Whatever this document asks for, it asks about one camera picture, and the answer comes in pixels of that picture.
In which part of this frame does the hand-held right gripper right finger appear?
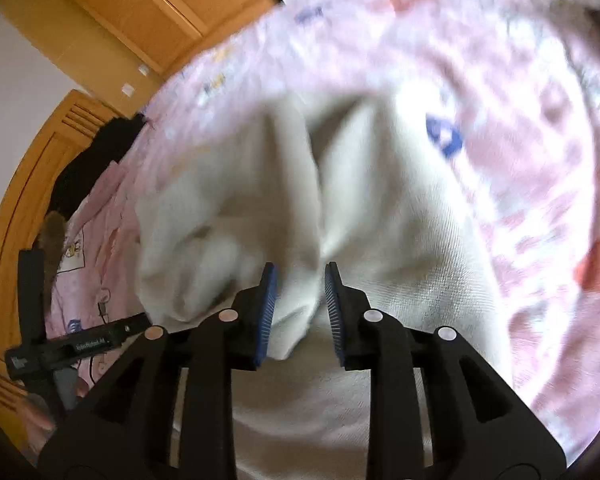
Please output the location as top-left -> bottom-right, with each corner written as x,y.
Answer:
324,261 -> 567,480

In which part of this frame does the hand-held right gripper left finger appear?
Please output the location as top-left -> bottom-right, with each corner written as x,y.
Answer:
39,261 -> 280,480

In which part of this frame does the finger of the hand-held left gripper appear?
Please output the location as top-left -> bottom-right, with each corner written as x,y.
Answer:
107,311 -> 149,347

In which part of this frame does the beige zip hoodie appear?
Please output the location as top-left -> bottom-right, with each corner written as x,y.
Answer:
135,87 -> 511,480

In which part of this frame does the person's left hand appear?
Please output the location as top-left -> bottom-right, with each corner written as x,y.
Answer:
27,379 -> 90,433

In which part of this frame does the wooden headboard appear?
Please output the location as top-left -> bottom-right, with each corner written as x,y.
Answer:
0,89 -> 133,411

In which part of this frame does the black fur-trimmed jacket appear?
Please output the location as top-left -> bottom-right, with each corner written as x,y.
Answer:
32,112 -> 148,271

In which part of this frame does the pink printed blanket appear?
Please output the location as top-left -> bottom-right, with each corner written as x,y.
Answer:
40,0 -> 600,466

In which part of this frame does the wooden wardrobe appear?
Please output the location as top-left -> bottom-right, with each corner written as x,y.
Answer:
47,0 -> 286,77

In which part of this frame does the black cable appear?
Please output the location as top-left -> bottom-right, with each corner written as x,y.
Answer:
87,294 -> 112,386

